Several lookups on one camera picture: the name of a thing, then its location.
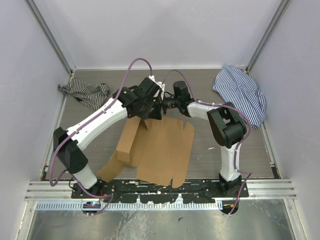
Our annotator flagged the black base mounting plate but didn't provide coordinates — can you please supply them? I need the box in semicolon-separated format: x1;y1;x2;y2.
71;178;250;204

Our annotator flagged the left aluminium corner post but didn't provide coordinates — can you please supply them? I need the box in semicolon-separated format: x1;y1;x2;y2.
25;0;74;75

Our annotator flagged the brown cardboard box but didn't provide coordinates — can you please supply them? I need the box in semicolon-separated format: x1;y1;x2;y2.
96;117;195;188

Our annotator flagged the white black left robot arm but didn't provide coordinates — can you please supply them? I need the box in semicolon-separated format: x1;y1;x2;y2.
52;75;165;199

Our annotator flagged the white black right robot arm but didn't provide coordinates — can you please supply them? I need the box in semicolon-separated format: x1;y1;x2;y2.
161;81;247;198

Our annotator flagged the right aluminium corner post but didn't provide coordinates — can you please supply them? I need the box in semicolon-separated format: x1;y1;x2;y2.
245;0;291;73

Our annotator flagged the blue white striped cloth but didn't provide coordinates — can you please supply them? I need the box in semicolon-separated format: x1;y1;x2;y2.
212;65;267;129

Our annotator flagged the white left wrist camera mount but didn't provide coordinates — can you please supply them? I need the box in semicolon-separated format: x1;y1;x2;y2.
148;75;165;101

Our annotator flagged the aluminium corner post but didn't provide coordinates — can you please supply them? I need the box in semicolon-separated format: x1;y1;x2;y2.
25;0;74;75
245;0;291;73

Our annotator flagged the aluminium rail beam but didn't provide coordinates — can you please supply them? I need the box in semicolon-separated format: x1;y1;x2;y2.
24;178;297;201

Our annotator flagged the black white striped cloth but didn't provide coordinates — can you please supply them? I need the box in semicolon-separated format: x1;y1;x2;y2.
57;76;110;111

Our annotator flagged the white slotted cable duct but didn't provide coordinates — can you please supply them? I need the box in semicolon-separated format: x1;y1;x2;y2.
35;200;223;211

